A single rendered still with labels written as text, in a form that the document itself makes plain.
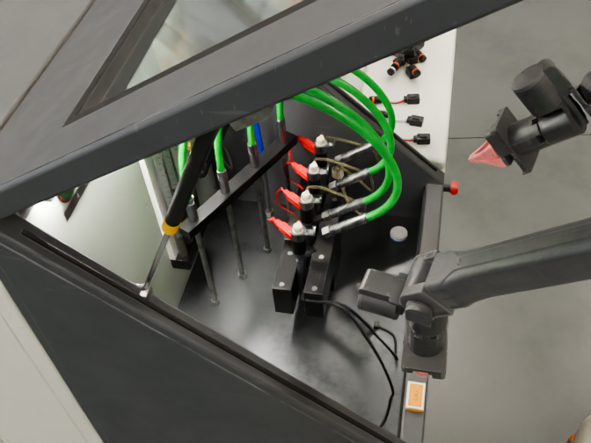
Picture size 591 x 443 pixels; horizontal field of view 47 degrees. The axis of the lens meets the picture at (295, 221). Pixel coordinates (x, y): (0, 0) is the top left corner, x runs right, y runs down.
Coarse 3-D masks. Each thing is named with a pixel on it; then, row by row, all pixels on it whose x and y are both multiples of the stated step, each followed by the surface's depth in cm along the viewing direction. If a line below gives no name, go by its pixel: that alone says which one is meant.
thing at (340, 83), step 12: (336, 84) 118; (348, 84) 118; (360, 96) 119; (372, 108) 120; (384, 120) 122; (252, 132) 131; (384, 132) 124; (252, 144) 133; (252, 156) 135; (372, 168) 132; (336, 180) 137; (348, 180) 135; (360, 180) 134
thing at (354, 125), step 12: (300, 96) 101; (324, 108) 102; (336, 108) 102; (348, 120) 103; (360, 132) 104; (180, 144) 114; (372, 144) 105; (180, 156) 116; (384, 156) 106; (180, 168) 118; (396, 168) 108; (396, 180) 110; (396, 192) 112; (384, 204) 115; (372, 216) 117
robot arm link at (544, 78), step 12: (528, 72) 104; (540, 72) 101; (552, 72) 101; (516, 84) 104; (528, 84) 101; (540, 84) 101; (552, 84) 102; (564, 84) 102; (528, 96) 102; (540, 96) 102; (552, 96) 102; (564, 96) 102; (576, 96) 101; (528, 108) 105; (540, 108) 103; (552, 108) 102; (588, 108) 101
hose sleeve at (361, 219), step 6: (354, 216) 119; (360, 216) 118; (342, 222) 121; (348, 222) 120; (354, 222) 119; (360, 222) 118; (366, 222) 118; (330, 228) 122; (336, 228) 121; (342, 228) 121; (348, 228) 120
